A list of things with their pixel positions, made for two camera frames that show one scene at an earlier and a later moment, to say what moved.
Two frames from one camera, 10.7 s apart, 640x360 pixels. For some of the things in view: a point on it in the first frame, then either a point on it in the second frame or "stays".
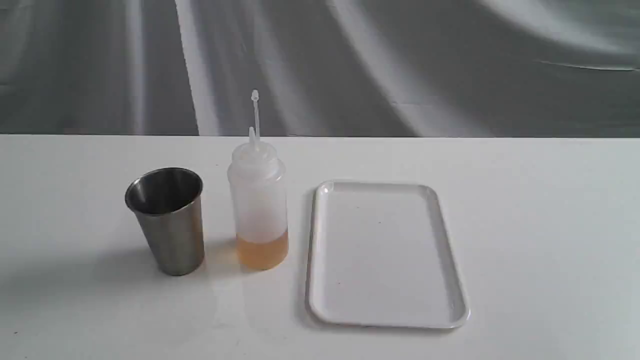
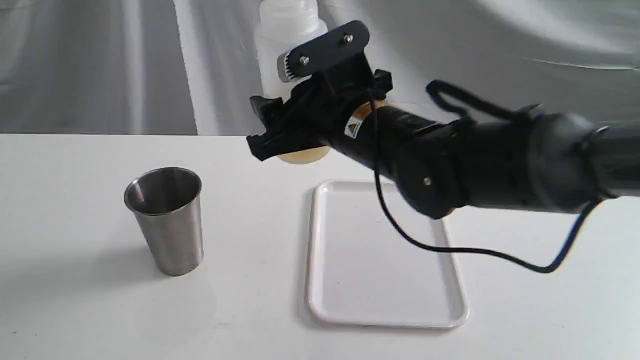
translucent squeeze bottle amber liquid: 259,195 -> 282,24
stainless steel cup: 167,203 stays
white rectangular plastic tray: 380,256 stays
